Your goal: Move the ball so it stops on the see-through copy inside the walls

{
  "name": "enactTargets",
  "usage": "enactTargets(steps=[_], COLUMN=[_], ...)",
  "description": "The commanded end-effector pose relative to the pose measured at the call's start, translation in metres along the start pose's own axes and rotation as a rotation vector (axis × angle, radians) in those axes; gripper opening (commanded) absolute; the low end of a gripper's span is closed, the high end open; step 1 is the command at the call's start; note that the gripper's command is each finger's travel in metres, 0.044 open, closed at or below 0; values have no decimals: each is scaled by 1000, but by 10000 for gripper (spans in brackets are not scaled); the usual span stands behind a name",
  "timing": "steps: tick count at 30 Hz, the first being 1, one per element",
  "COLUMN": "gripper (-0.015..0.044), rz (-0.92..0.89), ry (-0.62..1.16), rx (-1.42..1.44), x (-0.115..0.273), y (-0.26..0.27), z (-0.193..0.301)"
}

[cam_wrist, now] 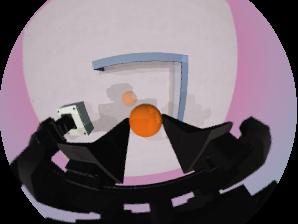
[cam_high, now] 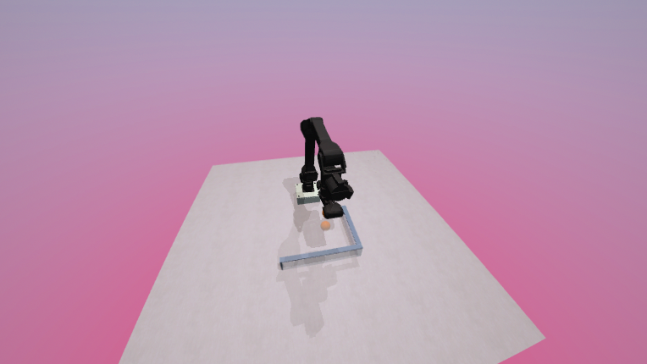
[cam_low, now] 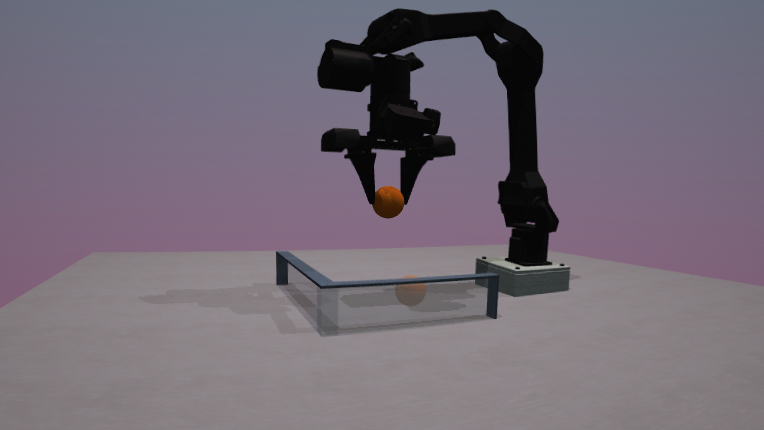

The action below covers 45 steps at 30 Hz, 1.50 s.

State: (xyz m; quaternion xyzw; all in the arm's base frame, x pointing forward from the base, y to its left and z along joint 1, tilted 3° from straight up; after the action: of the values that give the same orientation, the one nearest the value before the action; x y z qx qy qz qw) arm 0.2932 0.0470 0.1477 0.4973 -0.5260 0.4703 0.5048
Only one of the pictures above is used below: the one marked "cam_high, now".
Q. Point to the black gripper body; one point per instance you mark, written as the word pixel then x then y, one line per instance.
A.
pixel 331 210

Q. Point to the low clear corner walls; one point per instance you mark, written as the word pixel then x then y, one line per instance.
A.
pixel 323 259

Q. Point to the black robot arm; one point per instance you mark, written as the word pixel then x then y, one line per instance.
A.
pixel 329 155

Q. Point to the dark grey wall top rail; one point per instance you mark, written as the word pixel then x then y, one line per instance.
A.
pixel 357 246

